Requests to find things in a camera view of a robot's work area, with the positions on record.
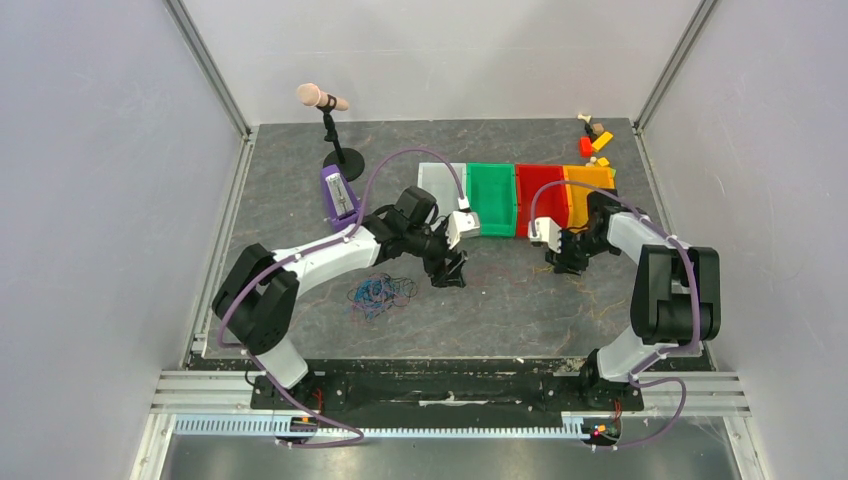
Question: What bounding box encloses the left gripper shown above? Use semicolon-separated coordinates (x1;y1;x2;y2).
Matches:
405;220;468;289

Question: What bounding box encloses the pink cable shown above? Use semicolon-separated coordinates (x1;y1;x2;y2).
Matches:
347;264;531;323

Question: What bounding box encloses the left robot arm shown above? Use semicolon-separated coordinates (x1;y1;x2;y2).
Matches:
211;187;481;409

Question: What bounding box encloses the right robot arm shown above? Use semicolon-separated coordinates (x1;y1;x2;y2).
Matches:
530;191;721;408

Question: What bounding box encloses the red plastic bin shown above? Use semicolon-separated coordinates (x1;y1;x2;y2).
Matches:
514;163;572;240

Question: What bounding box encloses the yellow plastic bin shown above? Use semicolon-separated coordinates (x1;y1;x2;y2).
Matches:
563;165;615;228

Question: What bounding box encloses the green plastic bin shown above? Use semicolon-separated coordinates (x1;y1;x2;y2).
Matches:
466;163;518;237

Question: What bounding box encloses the white plastic bin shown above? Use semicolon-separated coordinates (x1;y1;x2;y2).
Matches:
417;162;466;203

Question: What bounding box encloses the red toy block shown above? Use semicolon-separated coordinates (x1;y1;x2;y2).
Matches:
578;136;594;158

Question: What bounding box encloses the yellow toy block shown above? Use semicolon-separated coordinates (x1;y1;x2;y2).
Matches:
592;131;614;152

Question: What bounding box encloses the purple metronome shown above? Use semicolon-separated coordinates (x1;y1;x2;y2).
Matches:
319;164;361;232

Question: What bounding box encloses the black microphone stand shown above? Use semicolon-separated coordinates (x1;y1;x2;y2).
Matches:
322;109;365;181

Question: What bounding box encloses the pink microphone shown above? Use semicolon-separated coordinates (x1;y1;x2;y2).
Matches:
296;83;350;111

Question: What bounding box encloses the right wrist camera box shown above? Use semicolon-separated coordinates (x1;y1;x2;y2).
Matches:
528;217;562;253

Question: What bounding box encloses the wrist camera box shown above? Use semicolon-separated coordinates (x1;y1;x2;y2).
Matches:
528;217;562;253
446;211;482;249

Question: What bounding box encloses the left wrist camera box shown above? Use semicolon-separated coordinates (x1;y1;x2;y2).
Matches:
446;211;482;249

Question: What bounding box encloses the black cable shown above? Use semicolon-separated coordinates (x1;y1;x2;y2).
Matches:
351;272;420;316

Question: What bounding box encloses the blue cable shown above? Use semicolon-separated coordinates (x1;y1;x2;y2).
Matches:
347;274;412;319

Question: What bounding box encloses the left purple hose cable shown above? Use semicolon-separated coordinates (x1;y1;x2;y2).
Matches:
215;146;472;450

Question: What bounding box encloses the purple hose cable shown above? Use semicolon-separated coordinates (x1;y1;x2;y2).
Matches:
215;146;472;450
528;180;704;452

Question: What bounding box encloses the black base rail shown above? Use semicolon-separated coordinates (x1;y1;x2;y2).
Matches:
185;356;647;431

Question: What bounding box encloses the right purple hose cable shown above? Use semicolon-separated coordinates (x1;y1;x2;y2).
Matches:
528;180;704;452

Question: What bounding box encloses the white comb cable duct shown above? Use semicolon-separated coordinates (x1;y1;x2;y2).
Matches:
173;413;588;439

